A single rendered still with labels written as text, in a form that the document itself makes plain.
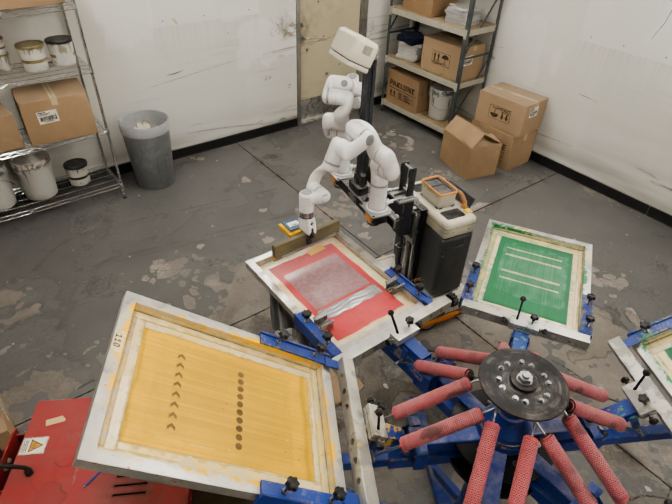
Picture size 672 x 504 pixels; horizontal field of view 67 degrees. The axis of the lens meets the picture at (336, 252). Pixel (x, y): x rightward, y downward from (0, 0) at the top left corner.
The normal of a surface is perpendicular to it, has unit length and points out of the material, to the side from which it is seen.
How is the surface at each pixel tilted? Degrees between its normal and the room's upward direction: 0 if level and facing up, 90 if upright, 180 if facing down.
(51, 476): 0
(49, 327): 0
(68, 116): 89
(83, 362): 0
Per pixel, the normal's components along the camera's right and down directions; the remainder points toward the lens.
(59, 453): 0.04, -0.78
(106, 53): 0.60, 0.51
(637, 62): -0.80, 0.35
